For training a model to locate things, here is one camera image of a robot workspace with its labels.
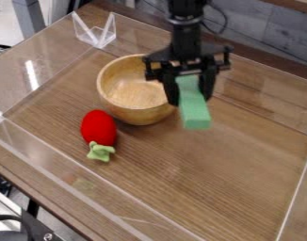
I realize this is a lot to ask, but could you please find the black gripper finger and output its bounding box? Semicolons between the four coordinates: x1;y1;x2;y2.
199;65;218;101
163;69;179;106

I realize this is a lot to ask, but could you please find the grey cabinet leg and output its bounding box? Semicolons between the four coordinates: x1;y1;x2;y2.
11;0;47;39

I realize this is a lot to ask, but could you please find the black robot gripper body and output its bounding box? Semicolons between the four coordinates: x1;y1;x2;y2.
143;22;234;83

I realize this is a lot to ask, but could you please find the black cable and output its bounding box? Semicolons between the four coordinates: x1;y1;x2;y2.
0;214;28;241

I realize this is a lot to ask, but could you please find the light brown wooden bowl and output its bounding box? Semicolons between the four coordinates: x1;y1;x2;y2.
96;54;175;125

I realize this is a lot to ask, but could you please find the green rectangular block stick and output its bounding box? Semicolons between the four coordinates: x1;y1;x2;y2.
177;75;211;130

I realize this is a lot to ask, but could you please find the clear acrylic enclosure wall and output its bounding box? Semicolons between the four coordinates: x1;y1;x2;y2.
0;8;307;241

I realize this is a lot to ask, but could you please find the black table clamp mount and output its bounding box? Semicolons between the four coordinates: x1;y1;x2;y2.
20;210;64;241

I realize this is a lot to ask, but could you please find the red plush strawberry toy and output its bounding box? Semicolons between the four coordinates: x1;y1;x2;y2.
80;109;118;162

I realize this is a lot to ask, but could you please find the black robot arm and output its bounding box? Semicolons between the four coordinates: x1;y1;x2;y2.
143;0;233;106

